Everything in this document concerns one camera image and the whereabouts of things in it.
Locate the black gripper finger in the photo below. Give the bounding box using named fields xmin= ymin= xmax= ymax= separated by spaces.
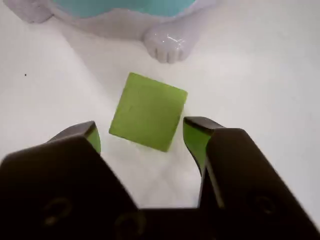
xmin=182 ymin=116 xmax=320 ymax=240
xmin=0 ymin=120 xmax=148 ymax=240

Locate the teal whale-shaped bin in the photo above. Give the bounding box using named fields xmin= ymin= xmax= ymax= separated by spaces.
xmin=0 ymin=0 xmax=199 ymax=64

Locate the green lego block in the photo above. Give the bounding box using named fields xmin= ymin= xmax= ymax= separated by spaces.
xmin=108 ymin=72 xmax=189 ymax=153

